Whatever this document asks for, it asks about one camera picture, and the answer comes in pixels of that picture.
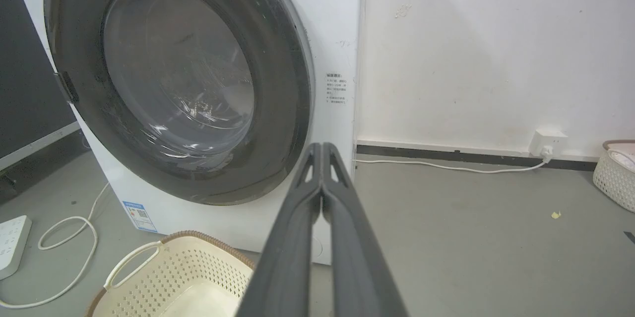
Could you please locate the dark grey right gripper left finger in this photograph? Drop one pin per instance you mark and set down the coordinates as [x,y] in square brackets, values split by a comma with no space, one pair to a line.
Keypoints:
[285,262]

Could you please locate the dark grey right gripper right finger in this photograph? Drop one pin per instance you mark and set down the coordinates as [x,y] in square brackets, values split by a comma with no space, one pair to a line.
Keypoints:
[359,262]

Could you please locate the round dark washing machine door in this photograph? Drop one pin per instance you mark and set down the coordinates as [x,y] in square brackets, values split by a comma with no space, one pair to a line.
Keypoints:
[178,79]

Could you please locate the white front-load washing machine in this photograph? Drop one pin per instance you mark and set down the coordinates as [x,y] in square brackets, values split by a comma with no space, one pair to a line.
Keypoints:
[327,24]

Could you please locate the cream perforated laundry basket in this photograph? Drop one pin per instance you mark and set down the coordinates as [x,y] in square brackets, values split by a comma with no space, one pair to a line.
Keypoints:
[188,277]

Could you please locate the blue energy label sticker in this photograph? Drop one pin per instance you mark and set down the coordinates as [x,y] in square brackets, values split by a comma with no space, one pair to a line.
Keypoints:
[139,216]

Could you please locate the white text warning sticker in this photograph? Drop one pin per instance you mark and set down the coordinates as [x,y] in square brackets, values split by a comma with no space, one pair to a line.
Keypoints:
[336,88]

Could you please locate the white perforated basket brown rim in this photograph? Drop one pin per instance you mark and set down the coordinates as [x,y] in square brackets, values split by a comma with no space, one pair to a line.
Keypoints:
[616,175]

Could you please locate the white power strip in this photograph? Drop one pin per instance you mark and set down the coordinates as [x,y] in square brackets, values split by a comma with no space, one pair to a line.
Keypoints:
[11,243]

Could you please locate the white wall power adapter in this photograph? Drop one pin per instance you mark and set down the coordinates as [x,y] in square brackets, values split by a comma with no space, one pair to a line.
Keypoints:
[546,142]

